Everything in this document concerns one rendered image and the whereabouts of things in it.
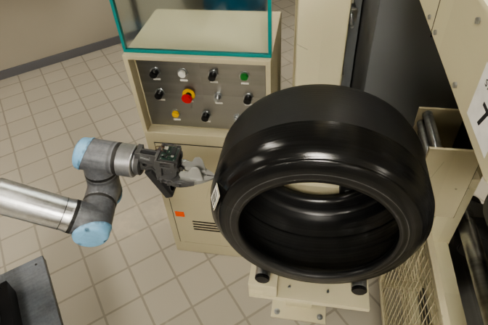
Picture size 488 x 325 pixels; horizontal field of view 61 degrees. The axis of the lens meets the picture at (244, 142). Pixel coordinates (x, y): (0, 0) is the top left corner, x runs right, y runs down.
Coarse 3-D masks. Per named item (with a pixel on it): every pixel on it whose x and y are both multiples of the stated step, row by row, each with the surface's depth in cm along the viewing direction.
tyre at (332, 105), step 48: (288, 96) 99; (336, 96) 96; (240, 144) 96; (288, 144) 87; (336, 144) 85; (384, 144) 87; (240, 192) 95; (288, 192) 134; (384, 192) 87; (432, 192) 94; (240, 240) 107; (288, 240) 129; (336, 240) 128; (384, 240) 118
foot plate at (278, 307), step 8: (272, 304) 208; (280, 304) 208; (272, 312) 205; (280, 312) 205; (288, 312) 204; (296, 312) 204; (304, 312) 204; (312, 312) 204; (320, 312) 204; (296, 320) 202; (304, 320) 201; (312, 320) 201; (320, 320) 201
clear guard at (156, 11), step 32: (128, 0) 138; (160, 0) 136; (192, 0) 134; (224, 0) 133; (256, 0) 131; (128, 32) 146; (160, 32) 144; (192, 32) 142; (224, 32) 140; (256, 32) 138
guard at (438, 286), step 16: (432, 240) 117; (416, 256) 131; (432, 256) 114; (400, 272) 150; (416, 272) 128; (432, 272) 111; (384, 288) 174; (400, 288) 146; (432, 288) 113; (384, 304) 172; (432, 304) 111; (384, 320) 169; (400, 320) 143; (432, 320) 110; (448, 320) 100
